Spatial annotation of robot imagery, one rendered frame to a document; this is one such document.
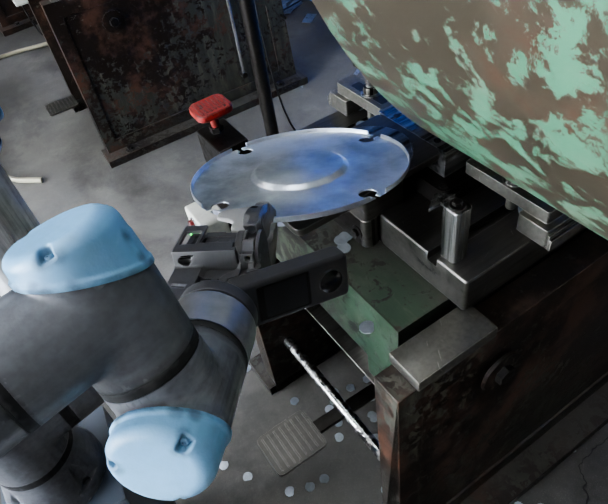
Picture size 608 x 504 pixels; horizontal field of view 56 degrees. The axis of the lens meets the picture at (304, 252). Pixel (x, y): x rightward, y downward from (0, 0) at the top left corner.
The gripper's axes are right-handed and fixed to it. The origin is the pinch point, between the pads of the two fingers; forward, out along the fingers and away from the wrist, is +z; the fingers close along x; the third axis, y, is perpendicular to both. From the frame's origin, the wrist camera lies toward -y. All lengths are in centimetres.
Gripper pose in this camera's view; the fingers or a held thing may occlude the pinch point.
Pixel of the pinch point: (273, 214)
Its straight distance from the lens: 66.1
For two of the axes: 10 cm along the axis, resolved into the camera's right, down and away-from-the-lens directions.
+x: 1.0, 8.6, 5.1
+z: 1.0, -5.2, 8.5
